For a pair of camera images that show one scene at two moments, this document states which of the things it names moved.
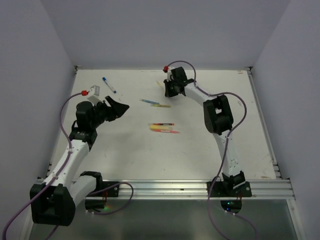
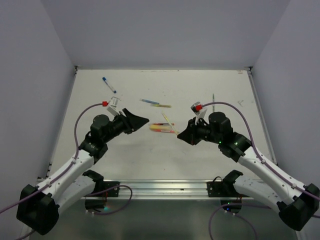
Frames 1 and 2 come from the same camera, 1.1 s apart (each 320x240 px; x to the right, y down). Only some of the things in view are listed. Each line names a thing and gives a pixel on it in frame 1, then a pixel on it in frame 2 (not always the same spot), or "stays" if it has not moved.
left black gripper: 115,110 to 131,122
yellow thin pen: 159,84 to 165,116
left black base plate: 100,185 stays
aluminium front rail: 283,189 stays
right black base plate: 220,190 stays
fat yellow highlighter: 161,127 stays
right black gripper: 168,92 to 189,134
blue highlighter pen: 149,101 stays
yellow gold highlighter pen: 160,105 stays
